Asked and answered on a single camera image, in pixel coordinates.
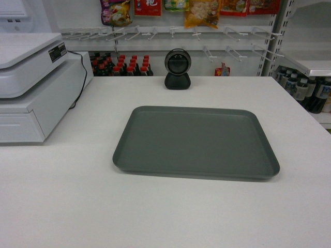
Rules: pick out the white cash drawer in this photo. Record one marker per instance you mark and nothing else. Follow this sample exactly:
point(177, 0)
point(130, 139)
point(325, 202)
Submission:
point(32, 117)

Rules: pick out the white metal shelf unit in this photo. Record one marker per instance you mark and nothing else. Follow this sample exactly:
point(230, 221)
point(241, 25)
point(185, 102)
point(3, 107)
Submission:
point(297, 37)

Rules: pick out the red snack bag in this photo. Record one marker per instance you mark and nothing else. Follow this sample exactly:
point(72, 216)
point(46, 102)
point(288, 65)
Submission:
point(150, 8)

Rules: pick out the grey rectangular serving tray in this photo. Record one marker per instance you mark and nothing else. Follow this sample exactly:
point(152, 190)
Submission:
point(195, 142)

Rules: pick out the purple snack bag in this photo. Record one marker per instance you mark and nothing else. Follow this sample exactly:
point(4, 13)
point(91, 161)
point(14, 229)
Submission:
point(115, 13)

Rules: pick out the white checkout counter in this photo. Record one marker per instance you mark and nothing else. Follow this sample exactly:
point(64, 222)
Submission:
point(67, 192)

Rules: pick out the yellow snack bag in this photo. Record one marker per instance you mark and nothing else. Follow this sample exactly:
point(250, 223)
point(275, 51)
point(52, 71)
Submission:
point(203, 13)

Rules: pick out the white cash register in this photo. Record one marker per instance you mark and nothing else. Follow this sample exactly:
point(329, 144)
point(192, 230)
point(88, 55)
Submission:
point(31, 45)

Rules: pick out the black barcode scanner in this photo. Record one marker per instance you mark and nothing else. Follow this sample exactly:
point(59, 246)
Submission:
point(177, 63)

